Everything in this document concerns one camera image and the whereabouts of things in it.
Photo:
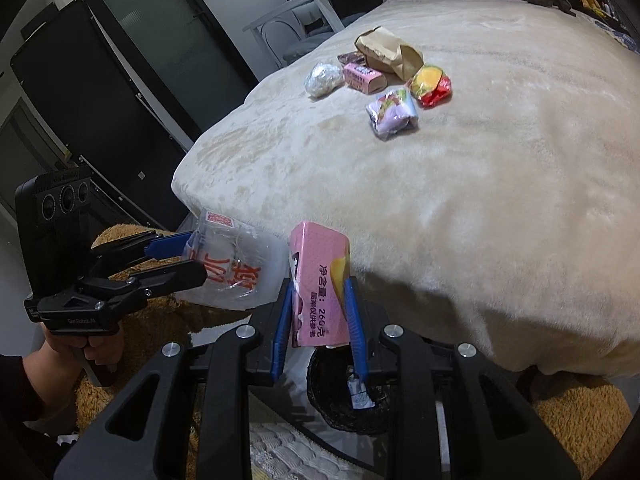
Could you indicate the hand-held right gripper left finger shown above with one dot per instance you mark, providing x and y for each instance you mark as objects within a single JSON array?
[{"x": 283, "y": 325}]

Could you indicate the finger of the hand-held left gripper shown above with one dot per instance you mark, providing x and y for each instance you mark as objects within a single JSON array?
[
  {"x": 167, "y": 245},
  {"x": 170, "y": 277}
]

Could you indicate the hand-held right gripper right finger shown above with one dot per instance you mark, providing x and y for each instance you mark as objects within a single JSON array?
[{"x": 357, "y": 330}]

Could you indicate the pink carton box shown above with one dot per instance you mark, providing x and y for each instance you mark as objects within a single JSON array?
[{"x": 320, "y": 280}]

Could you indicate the black trash basket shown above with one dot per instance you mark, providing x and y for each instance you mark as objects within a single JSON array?
[{"x": 330, "y": 390}]

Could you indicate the clear plastic bag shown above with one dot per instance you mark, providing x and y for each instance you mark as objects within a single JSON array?
[{"x": 240, "y": 270}]

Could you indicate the purple snack packet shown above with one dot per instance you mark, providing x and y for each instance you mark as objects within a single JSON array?
[{"x": 392, "y": 112}]

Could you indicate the foil ball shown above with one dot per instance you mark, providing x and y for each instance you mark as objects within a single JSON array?
[{"x": 322, "y": 80}]

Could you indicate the small pink box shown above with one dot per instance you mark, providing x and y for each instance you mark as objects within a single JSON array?
[{"x": 362, "y": 79}]

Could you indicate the red yellow snack packet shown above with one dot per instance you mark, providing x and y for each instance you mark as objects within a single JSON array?
[{"x": 430, "y": 85}]

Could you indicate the dark snack wrapper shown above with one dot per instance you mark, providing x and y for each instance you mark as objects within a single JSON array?
[{"x": 350, "y": 58}]

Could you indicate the brown paper bag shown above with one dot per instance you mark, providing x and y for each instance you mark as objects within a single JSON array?
[{"x": 387, "y": 52}]

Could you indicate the person's left hand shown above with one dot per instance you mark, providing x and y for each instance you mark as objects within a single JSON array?
[{"x": 55, "y": 370}]

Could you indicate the brown fuzzy rug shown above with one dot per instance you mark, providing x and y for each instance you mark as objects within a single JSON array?
[{"x": 150, "y": 330}]

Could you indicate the white crumpled wrapper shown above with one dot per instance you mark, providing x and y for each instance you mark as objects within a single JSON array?
[{"x": 360, "y": 395}]

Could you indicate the white quilted mattress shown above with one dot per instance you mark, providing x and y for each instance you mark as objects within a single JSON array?
[{"x": 280, "y": 452}]

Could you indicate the black wardrobe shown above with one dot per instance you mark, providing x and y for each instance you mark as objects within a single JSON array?
[{"x": 90, "y": 110}]

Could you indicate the frosted glass door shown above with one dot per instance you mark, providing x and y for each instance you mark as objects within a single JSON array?
[{"x": 165, "y": 45}]

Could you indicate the chair with grey cushion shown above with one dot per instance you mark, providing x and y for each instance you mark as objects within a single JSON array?
[{"x": 300, "y": 45}]

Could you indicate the white desk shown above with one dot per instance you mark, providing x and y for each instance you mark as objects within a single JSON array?
[{"x": 295, "y": 7}]

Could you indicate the dark clothing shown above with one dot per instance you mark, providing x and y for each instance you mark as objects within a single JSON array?
[{"x": 550, "y": 1}]

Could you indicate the blue patterned blanket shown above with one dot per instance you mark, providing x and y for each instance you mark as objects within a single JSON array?
[{"x": 620, "y": 32}]

